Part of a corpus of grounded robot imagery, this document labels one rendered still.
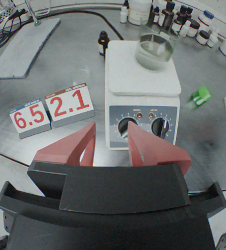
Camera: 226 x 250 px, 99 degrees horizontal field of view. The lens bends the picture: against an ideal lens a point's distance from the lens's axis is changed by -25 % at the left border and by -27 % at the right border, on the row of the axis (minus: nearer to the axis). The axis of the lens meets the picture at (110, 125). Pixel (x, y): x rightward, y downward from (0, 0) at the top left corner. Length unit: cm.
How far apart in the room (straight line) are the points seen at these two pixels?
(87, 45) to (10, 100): 27
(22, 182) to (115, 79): 29
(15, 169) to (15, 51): 39
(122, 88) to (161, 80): 7
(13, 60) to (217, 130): 64
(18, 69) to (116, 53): 30
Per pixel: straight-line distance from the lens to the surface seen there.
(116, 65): 22
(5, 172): 37
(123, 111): 21
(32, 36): 55
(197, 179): 32
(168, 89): 21
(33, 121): 30
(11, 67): 48
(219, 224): 44
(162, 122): 21
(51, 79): 35
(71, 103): 27
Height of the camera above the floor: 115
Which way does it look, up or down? 76 degrees down
